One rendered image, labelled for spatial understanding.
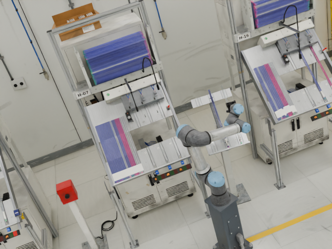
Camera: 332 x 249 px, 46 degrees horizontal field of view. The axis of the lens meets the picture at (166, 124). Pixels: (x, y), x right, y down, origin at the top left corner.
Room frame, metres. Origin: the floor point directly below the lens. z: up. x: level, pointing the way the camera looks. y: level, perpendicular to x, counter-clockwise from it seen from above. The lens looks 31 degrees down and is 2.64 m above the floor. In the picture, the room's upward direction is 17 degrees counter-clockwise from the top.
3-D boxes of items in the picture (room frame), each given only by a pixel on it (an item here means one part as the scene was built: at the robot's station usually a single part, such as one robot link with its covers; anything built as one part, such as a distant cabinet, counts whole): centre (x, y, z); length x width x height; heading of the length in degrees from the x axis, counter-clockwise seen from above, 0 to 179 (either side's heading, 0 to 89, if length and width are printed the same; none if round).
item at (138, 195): (3.21, 0.29, 0.31); 0.70 x 0.65 x 0.62; 97
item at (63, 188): (2.65, 0.95, 0.39); 0.24 x 0.24 x 0.78; 7
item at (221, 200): (2.21, -0.23, 0.60); 0.15 x 0.15 x 0.10
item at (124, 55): (3.09, 0.22, 1.52); 0.51 x 0.13 x 0.27; 97
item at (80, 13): (3.37, 0.36, 1.82); 0.68 x 0.30 x 0.20; 97
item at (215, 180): (2.22, -0.23, 0.72); 0.13 x 0.12 x 0.14; 24
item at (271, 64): (3.21, -1.19, 0.65); 1.01 x 0.73 x 1.29; 7
